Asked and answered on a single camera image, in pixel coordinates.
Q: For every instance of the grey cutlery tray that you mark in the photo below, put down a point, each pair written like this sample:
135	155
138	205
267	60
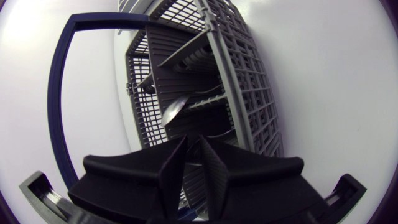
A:
127	4

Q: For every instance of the grey cutlery basket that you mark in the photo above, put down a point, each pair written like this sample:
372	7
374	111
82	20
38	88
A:
186	77

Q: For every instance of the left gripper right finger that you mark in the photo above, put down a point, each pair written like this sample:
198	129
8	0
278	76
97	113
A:
258	189

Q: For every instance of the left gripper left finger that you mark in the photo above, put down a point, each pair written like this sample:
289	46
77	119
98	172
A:
130	186

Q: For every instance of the steel spoon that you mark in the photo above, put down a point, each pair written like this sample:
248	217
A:
174	109

